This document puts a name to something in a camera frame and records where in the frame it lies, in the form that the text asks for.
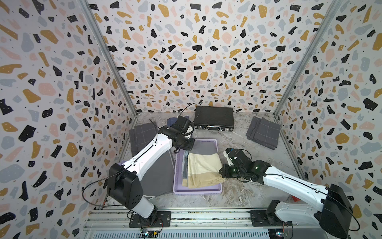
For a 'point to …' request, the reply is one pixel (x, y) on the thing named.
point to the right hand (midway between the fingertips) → (218, 172)
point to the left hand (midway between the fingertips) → (191, 144)
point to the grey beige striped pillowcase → (202, 166)
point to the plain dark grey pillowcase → (160, 179)
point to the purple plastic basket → (216, 189)
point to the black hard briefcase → (215, 118)
